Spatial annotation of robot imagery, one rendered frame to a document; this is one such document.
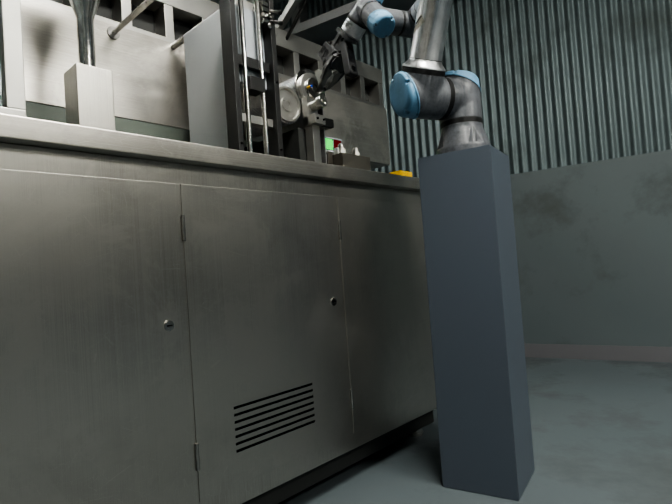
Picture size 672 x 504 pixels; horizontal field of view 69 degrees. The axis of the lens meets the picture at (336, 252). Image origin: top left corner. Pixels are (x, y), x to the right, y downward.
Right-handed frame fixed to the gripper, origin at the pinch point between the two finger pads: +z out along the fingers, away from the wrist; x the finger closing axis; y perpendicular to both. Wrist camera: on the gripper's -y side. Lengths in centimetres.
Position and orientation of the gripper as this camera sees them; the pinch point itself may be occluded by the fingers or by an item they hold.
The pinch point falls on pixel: (322, 90)
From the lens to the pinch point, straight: 181.9
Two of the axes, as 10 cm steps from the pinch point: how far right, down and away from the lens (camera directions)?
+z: -5.2, 7.0, 5.0
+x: -6.8, 0.2, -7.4
